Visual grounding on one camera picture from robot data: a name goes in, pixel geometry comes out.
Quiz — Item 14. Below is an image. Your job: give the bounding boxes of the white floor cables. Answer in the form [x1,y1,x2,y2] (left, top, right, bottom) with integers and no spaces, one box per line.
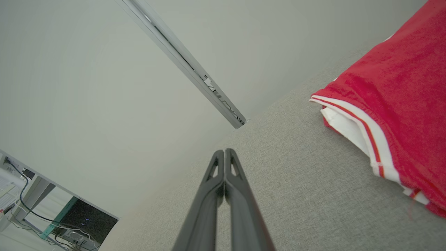
[10,208,102,251]

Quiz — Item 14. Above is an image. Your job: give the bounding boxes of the black computer tower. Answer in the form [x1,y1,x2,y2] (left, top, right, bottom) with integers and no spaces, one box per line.
[52,198,119,246]

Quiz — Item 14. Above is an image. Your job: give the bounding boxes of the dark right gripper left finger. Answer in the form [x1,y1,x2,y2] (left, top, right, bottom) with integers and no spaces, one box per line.
[172,150,225,251]

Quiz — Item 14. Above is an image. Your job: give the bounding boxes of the red shorts with white trim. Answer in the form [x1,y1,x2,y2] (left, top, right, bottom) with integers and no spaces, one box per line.
[309,0,446,219]

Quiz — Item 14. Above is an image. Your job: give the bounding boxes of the grey desk leg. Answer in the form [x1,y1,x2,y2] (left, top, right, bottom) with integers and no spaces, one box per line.
[12,176,56,224]

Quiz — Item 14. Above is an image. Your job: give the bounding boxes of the grey fabric sofa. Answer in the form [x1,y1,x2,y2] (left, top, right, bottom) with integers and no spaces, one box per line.
[99,35,446,251]

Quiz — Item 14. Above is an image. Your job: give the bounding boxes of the long black power cable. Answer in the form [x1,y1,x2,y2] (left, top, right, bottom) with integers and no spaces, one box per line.
[5,158,58,224]

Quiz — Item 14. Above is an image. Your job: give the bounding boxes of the teal stand bar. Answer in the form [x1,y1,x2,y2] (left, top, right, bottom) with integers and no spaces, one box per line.
[40,196,79,239]

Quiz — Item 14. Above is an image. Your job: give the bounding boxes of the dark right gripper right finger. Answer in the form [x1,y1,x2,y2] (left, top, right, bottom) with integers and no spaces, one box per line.
[224,148,276,251]

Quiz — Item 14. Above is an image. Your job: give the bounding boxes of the white power strip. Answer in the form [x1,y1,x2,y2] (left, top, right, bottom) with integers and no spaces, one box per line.
[0,174,18,214]

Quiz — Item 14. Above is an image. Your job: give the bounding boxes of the grey partition post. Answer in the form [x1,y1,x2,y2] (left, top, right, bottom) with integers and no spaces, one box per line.
[114,0,247,130]

